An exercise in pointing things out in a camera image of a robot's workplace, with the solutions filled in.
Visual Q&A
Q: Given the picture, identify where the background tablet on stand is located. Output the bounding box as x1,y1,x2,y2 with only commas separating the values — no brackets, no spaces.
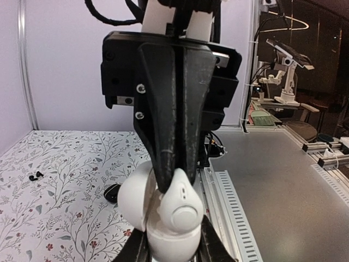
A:
266,39,315,70

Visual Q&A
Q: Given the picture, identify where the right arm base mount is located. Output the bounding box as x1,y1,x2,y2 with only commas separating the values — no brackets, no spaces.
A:
197,131,226,169

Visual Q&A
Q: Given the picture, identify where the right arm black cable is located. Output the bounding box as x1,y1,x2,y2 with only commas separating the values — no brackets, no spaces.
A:
84,0,144,27

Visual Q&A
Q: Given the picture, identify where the left aluminium frame post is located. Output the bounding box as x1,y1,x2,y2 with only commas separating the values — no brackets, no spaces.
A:
17,0,39,130

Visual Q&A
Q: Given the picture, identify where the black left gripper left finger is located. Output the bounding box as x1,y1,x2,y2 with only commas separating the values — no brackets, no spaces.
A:
113,229,150,262

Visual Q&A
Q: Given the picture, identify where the black wireless earbud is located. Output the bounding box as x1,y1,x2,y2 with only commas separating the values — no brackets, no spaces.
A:
29,175,38,181
36,171,44,177

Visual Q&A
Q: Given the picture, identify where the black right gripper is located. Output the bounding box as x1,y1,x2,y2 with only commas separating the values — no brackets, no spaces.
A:
100,31,242,193

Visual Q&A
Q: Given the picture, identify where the aluminium frame post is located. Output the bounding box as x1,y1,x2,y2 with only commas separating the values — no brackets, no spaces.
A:
17,0,39,130
240,1,260,134

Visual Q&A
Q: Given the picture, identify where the right aluminium frame post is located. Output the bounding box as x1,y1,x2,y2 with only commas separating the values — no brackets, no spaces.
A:
240,1,260,134

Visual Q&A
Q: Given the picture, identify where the white earbud charging case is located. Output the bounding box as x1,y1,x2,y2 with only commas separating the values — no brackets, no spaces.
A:
117,161,204,261

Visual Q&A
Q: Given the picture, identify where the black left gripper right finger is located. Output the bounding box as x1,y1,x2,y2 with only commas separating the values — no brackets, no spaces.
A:
197,215,237,262

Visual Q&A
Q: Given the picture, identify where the floral patterned table mat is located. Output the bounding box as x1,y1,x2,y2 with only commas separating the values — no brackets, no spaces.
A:
1,131,150,261

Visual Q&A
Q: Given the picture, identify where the front aluminium rail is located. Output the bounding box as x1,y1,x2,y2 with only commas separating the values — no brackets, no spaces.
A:
198,127,349,262

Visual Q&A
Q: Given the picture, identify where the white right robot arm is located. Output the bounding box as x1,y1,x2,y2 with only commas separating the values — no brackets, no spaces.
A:
101,1,242,193

